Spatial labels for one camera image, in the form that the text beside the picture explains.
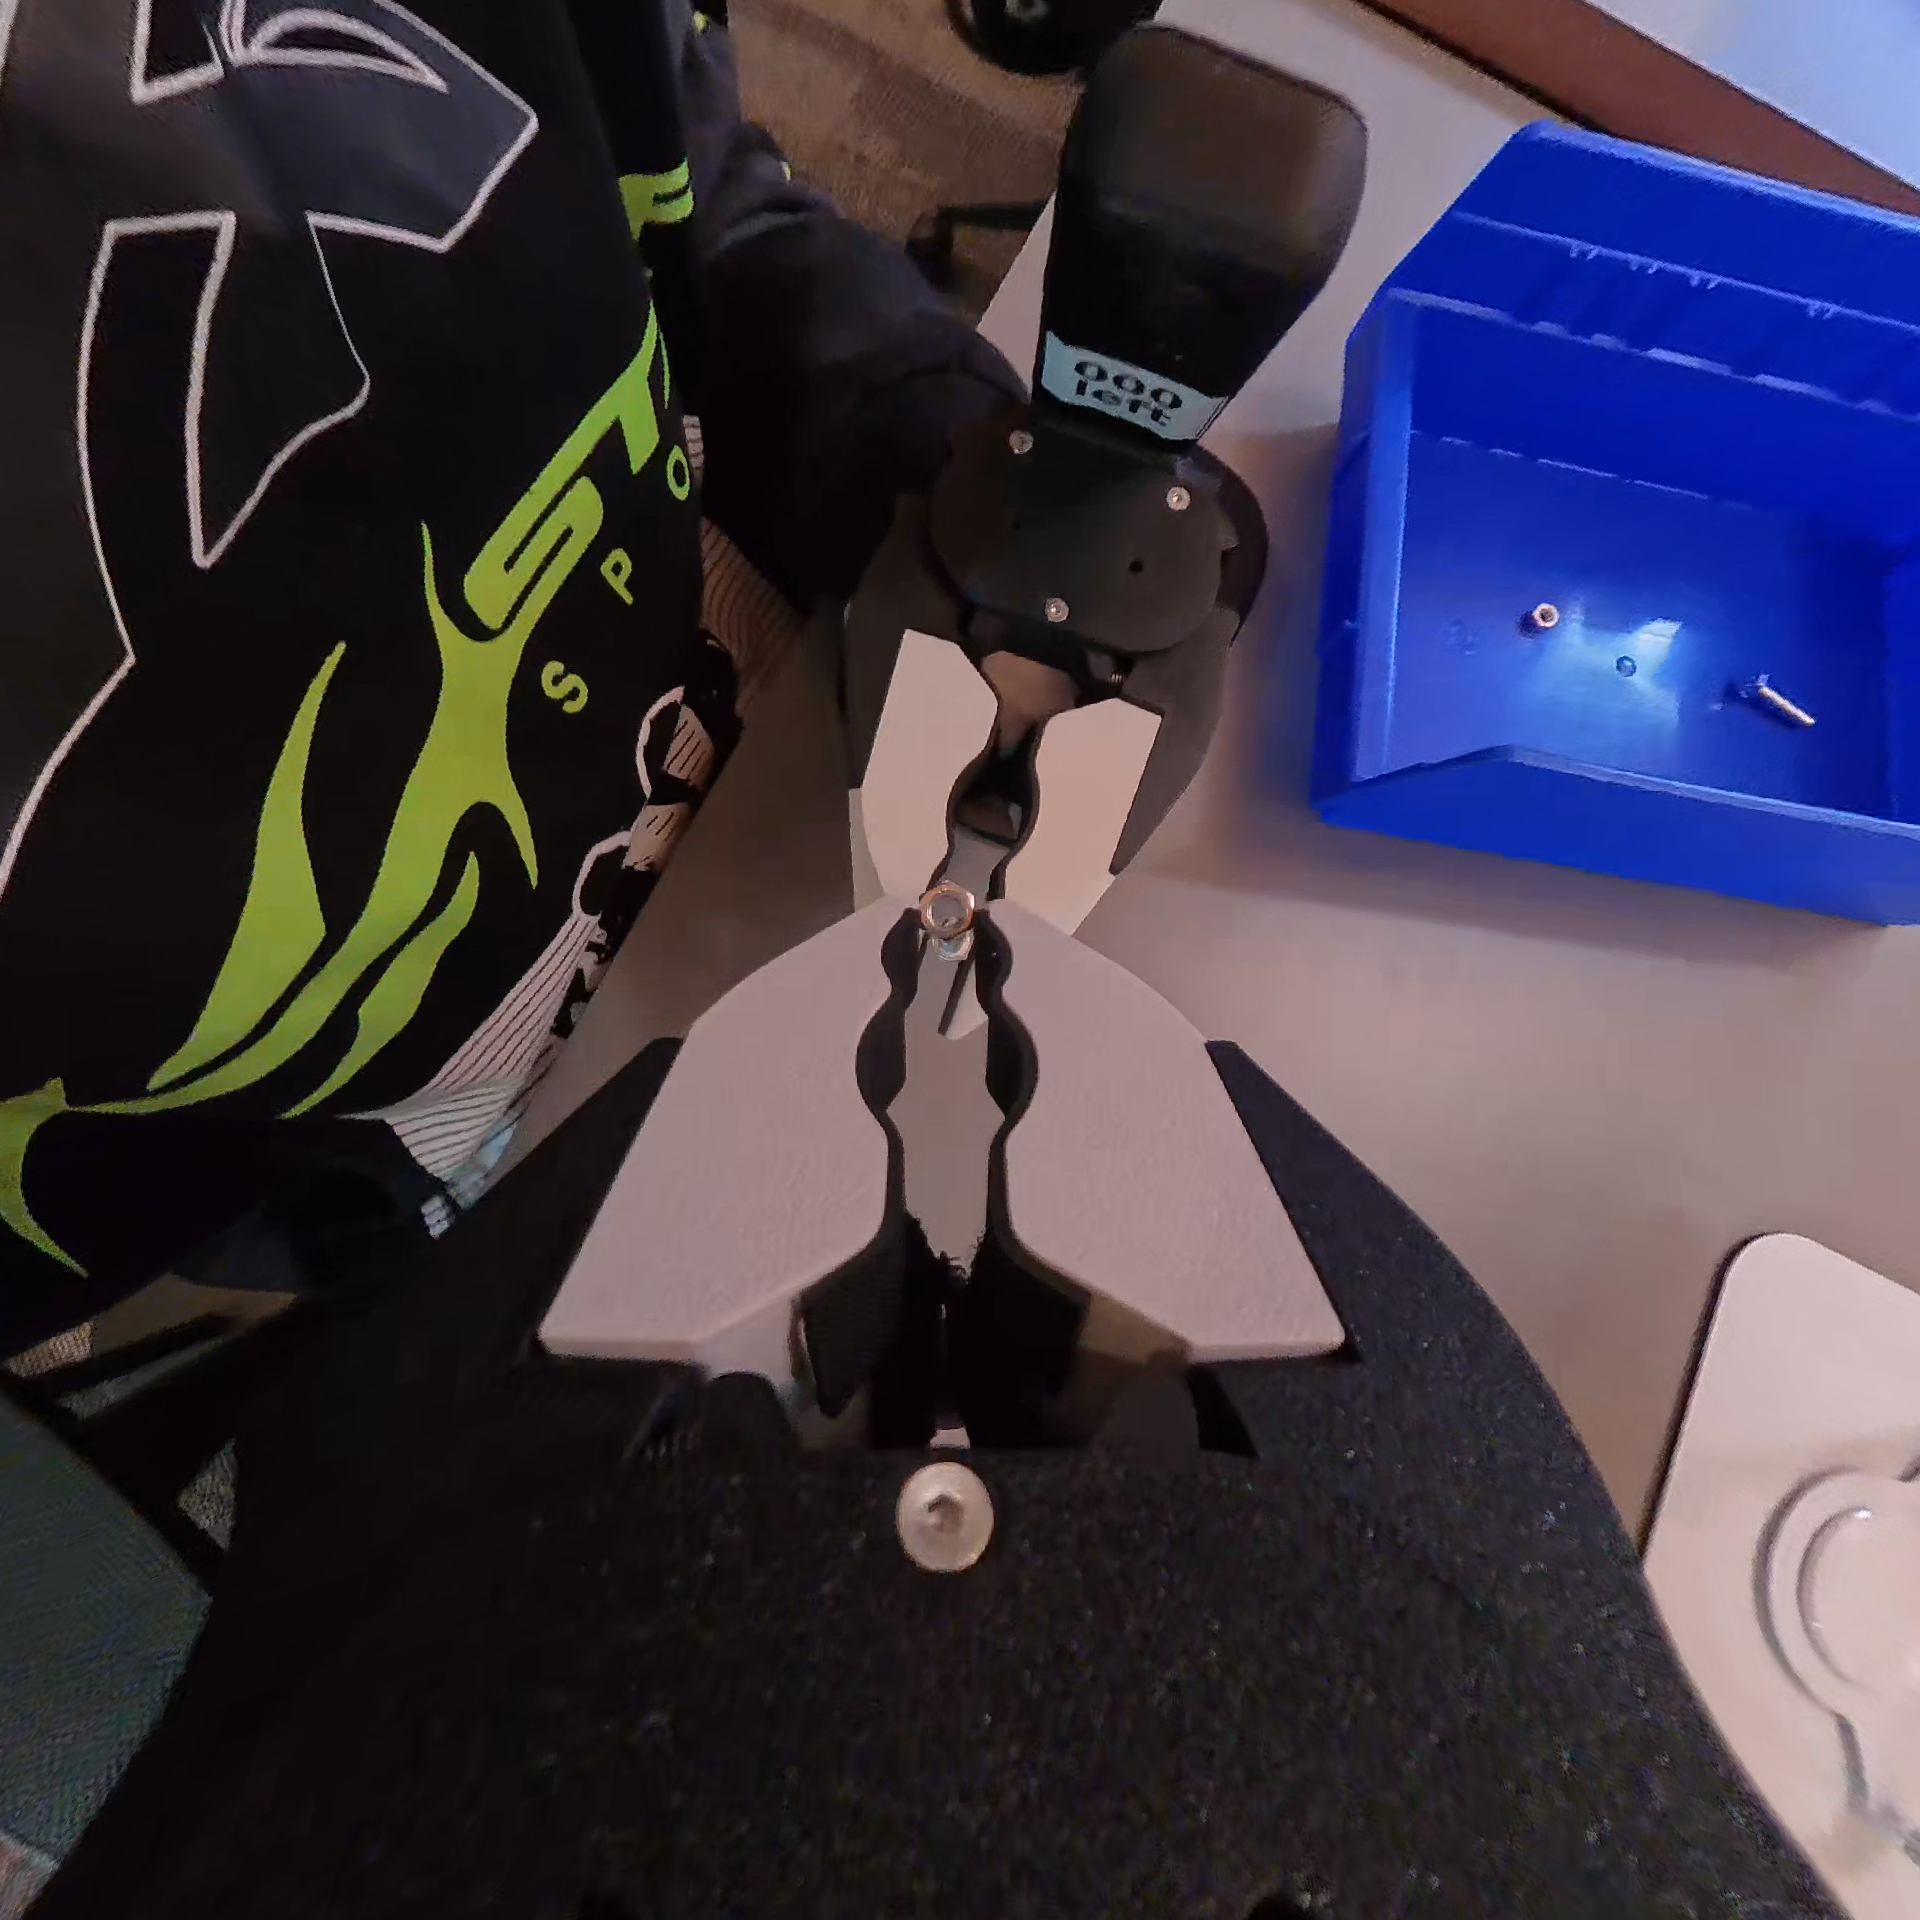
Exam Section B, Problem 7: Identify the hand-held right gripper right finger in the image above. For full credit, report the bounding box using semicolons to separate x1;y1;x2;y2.
970;901;1349;1376

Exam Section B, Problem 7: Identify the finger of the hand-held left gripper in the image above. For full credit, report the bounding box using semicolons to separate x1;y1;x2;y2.
992;696;1162;941
850;631;1007;922

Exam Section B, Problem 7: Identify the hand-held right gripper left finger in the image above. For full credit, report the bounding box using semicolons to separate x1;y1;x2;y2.
537;896;925;1420

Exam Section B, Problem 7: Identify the blue plastic bin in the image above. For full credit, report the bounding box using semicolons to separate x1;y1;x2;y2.
1309;119;1920;926

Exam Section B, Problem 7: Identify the person's left forearm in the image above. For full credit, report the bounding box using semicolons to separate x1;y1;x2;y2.
681;28;1041;605

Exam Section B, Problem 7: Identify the black chair base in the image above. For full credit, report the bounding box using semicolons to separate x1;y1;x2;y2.
950;0;1167;80

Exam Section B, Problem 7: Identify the light grey table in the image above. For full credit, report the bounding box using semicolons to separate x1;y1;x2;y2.
1371;0;1920;214

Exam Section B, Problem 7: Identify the white document stand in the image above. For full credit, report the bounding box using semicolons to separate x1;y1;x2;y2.
1641;1233;1920;1920

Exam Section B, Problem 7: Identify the grey chair seat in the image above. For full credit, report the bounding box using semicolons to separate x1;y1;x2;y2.
0;1388;219;1861

